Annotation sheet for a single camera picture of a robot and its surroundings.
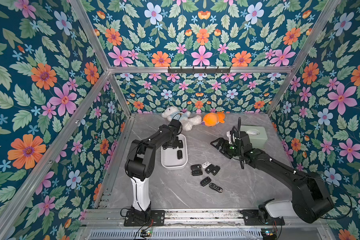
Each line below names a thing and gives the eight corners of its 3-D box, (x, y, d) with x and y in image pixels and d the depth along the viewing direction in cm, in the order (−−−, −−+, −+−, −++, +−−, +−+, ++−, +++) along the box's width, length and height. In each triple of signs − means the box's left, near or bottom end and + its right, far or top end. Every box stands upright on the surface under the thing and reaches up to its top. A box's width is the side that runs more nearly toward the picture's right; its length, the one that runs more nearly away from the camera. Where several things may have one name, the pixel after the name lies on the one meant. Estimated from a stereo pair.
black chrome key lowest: (208, 187, 86) (208, 185, 84) (209, 183, 87) (210, 182, 86) (221, 193, 83) (222, 192, 82) (223, 189, 85) (223, 188, 83)
